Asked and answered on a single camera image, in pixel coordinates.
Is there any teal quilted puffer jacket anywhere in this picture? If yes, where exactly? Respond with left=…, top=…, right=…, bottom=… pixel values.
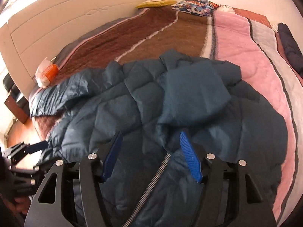
left=30, top=50, right=288, bottom=226

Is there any person left hand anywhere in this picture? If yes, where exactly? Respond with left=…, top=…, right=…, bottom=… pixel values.
left=13, top=196, right=31, bottom=215

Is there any dark wooden nightstand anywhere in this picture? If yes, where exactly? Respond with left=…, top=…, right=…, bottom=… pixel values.
left=3, top=73, right=30, bottom=124

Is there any orange white plastic packet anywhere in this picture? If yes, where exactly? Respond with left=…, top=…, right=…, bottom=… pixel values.
left=35, top=58, right=59, bottom=88

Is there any beige bed headboard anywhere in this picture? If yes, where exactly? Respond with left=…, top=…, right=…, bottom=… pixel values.
left=1, top=0, right=144, bottom=97

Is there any dark navy folded jacket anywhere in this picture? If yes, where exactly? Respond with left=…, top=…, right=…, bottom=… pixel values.
left=278, top=23, right=303, bottom=77

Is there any colourful cartoon pillow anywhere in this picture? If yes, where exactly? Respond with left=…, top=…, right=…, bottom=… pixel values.
left=172, top=0, right=220, bottom=17

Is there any yellow pillow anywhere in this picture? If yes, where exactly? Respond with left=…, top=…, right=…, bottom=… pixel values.
left=136, top=0, right=177, bottom=9

